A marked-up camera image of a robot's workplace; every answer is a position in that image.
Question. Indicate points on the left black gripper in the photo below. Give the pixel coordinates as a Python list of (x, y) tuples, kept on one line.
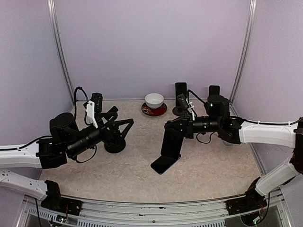
[(103, 114)]

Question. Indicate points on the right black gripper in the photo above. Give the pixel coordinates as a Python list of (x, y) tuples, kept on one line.
[(187, 132)]

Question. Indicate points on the small round-base phone stand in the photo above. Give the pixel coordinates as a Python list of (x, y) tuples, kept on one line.
[(178, 111)]

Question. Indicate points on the black phone white edge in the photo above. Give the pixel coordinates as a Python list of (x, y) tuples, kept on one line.
[(172, 144)]

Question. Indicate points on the tall black phone stand front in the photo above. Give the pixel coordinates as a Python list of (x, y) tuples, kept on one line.
[(115, 149)]

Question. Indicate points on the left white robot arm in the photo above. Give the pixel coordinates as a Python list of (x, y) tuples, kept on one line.
[(65, 142)]

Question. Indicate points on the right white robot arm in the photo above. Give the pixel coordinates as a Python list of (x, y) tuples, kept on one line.
[(236, 130)]

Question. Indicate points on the black phone blue edge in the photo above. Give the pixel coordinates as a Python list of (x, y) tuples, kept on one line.
[(163, 163)]

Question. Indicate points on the white ceramic bowl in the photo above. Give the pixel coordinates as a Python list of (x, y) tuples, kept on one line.
[(154, 100)]

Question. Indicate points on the red patterned saucer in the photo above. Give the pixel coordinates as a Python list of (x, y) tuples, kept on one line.
[(154, 112)]

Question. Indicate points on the light blue mug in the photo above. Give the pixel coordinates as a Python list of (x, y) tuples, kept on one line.
[(227, 143)]

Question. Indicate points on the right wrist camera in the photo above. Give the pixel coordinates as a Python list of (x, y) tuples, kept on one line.
[(186, 106)]

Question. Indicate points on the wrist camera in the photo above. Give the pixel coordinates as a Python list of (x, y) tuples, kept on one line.
[(92, 108), (186, 106)]

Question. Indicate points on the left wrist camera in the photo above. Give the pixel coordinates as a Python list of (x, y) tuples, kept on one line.
[(92, 108)]

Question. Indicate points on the aluminium front rail frame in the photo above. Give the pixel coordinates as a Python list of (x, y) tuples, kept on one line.
[(96, 213)]

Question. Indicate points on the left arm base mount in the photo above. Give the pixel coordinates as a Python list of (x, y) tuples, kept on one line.
[(62, 205)]

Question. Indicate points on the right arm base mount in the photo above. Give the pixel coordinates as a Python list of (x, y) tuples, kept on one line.
[(245, 204)]

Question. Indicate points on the left aluminium corner post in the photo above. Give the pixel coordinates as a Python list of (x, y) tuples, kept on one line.
[(59, 48)]

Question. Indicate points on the aluminium corner post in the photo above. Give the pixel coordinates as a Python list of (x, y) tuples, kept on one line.
[(244, 51), (59, 48)]

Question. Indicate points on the right aluminium corner post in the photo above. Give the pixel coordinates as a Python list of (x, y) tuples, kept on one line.
[(244, 51)]

